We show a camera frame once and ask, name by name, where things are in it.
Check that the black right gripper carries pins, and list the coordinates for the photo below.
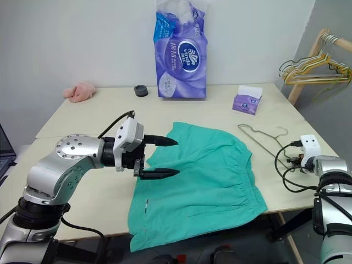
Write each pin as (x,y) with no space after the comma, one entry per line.
(296,160)

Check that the light wooden clothes rack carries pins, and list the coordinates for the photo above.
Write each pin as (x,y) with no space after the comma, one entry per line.
(295,93)

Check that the dark rounded shape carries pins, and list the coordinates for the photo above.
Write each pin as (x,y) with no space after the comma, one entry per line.
(225,255)

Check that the pink plush cloth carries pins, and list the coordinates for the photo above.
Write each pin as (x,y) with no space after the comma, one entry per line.
(79,92)

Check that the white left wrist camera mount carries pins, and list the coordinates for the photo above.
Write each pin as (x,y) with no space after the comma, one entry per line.
(129,132)

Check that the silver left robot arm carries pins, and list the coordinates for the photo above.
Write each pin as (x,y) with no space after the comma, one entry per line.
(68,154)

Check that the small purple tissue box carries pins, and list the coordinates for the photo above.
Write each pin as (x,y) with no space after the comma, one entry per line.
(246,104)

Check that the black table brace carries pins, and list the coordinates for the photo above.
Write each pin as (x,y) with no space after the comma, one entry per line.
(291,224)

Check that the purple tissue multipack bag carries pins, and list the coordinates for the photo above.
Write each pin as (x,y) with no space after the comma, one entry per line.
(181,68)

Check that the green shorts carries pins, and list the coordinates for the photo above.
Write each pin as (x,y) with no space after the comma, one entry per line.
(198,178)

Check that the dark laptop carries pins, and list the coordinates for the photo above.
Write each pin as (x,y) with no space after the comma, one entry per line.
(5,159)

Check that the light wooden table leg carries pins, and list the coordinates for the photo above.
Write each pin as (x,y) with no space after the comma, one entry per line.
(288,239)

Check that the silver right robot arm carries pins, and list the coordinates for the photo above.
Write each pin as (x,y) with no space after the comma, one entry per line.
(330,167)

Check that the black tape roll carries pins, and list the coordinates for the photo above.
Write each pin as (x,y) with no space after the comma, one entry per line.
(141,90)

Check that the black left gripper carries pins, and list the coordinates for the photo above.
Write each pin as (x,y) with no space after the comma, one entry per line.
(129,160)

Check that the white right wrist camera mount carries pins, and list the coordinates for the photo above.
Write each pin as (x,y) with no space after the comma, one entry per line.
(310,148)

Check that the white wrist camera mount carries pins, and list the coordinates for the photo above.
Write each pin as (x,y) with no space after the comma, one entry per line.
(129,132)
(310,148)

